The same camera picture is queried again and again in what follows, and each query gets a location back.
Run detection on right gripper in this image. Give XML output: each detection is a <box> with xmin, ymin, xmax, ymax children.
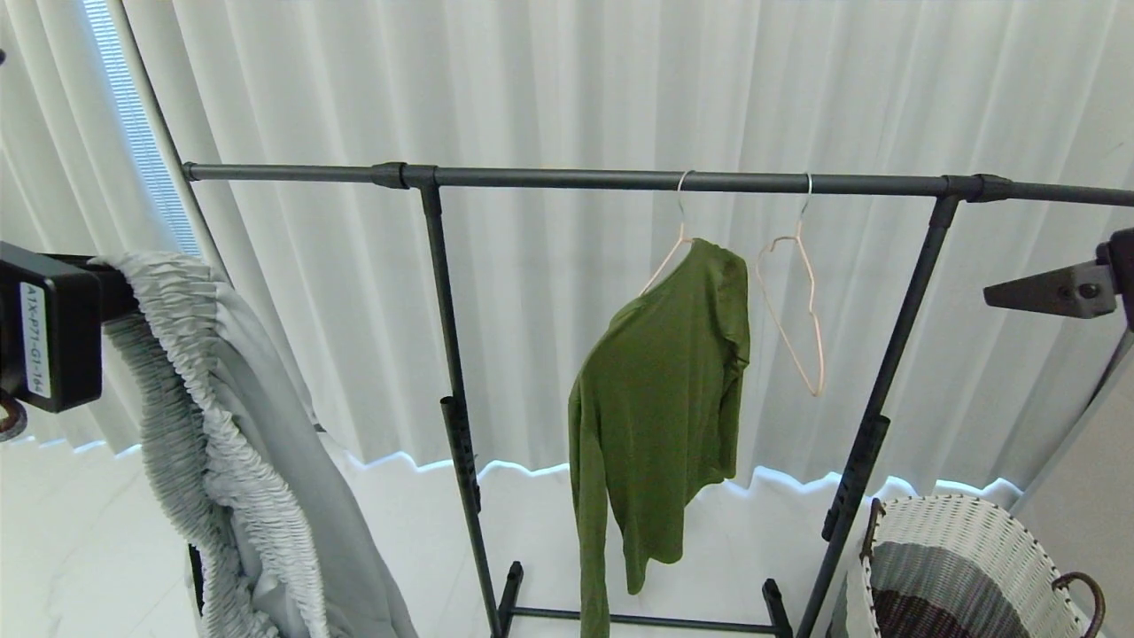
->
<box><xmin>983</xmin><ymin>229</ymin><xmax>1134</xmax><ymax>333</ymax></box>

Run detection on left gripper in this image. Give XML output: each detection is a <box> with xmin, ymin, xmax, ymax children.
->
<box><xmin>0</xmin><ymin>241</ymin><xmax>103</xmax><ymax>413</ymax></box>

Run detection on pale grey shorts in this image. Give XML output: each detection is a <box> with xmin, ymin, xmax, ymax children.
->
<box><xmin>93</xmin><ymin>251</ymin><xmax>417</xmax><ymax>638</ymax></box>

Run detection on pink clothes hanger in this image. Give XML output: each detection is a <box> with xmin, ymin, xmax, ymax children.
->
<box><xmin>638</xmin><ymin>170</ymin><xmax>697</xmax><ymax>298</ymax></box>
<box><xmin>755</xmin><ymin>173</ymin><xmax>827</xmax><ymax>398</ymax></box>

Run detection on green printed shirt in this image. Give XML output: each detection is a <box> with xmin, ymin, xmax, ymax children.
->
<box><xmin>567</xmin><ymin>237</ymin><xmax>752</xmax><ymax>638</ymax></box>

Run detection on white laundry basket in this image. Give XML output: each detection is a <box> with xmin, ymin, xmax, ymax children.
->
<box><xmin>846</xmin><ymin>494</ymin><xmax>1108</xmax><ymax>638</ymax></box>

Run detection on black clothes rack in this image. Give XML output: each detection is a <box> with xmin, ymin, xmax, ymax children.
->
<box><xmin>182</xmin><ymin>162</ymin><xmax>1134</xmax><ymax>638</ymax></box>

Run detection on white curtain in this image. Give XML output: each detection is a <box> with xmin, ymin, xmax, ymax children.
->
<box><xmin>0</xmin><ymin>0</ymin><xmax>231</xmax><ymax>453</ymax></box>
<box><xmin>124</xmin><ymin>0</ymin><xmax>1134</xmax><ymax>497</ymax></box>

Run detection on window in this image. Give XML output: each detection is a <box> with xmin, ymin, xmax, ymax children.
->
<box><xmin>84</xmin><ymin>0</ymin><xmax>206</xmax><ymax>260</ymax></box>

